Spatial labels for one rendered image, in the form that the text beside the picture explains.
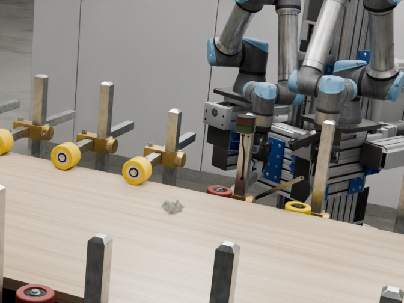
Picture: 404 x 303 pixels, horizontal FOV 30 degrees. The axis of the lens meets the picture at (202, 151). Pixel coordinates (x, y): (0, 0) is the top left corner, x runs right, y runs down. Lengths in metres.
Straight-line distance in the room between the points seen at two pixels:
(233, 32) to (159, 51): 2.28
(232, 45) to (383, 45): 0.66
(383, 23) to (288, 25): 0.38
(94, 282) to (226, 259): 0.26
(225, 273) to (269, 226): 0.83
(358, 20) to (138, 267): 1.67
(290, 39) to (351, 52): 0.37
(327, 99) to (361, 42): 0.82
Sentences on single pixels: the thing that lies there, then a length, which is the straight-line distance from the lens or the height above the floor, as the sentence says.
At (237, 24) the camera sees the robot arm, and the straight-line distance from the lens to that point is 2.97.
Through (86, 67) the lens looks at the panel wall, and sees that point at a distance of 5.50.
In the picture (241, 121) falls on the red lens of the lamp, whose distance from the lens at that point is 2.31.
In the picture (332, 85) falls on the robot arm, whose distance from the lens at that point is 2.36.
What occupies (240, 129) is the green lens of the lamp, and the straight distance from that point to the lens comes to 2.32.
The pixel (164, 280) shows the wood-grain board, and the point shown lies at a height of 0.90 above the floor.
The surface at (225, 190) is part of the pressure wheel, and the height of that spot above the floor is 0.90.
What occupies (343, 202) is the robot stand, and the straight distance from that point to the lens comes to 3.35.
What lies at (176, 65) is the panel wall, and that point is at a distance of 5.23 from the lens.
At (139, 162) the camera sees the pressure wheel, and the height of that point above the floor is 0.98.
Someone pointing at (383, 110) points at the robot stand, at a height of 1.02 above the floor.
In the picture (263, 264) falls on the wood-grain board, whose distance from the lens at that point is 1.87.
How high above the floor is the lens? 1.65
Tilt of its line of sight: 16 degrees down
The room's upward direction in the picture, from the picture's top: 6 degrees clockwise
